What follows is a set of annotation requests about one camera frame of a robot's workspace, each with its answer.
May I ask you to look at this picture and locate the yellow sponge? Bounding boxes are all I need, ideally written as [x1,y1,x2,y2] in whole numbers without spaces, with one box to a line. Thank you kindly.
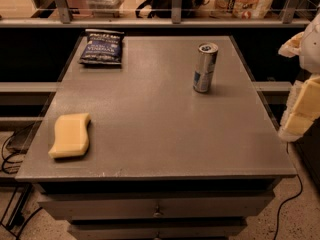
[48,113,91,159]

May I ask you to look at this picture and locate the silver blue drink can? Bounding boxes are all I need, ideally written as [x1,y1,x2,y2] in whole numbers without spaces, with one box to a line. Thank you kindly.
[193,42,218,93]

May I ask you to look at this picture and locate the grey drawer cabinet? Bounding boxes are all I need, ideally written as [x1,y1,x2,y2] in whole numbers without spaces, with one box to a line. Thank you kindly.
[17,36,296,240]

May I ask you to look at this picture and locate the blue chip bag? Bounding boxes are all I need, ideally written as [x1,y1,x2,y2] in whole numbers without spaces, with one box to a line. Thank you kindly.
[79,29,124,65]

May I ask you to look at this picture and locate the black cables left floor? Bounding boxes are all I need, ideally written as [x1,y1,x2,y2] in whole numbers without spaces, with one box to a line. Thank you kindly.
[0,123,43,240]

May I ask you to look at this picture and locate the black bag on shelf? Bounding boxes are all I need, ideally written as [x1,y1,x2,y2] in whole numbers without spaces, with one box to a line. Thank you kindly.
[135,0,208,18]

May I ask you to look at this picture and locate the grey metal shelf rack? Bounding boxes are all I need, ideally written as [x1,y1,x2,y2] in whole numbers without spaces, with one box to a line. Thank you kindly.
[0,0,320,132]

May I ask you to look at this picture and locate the upper drawer knob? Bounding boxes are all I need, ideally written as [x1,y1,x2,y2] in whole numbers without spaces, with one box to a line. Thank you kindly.
[153,208,163,218]

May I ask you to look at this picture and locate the colourful snack bag on shelf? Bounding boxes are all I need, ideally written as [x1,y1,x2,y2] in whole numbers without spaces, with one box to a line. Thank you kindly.
[210,0,273,19]

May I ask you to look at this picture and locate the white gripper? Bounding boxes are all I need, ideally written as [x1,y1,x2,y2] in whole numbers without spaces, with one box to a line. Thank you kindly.
[278,14,320,142]

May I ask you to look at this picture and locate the black cable right floor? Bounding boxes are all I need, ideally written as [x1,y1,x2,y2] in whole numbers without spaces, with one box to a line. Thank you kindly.
[272,143,304,240]

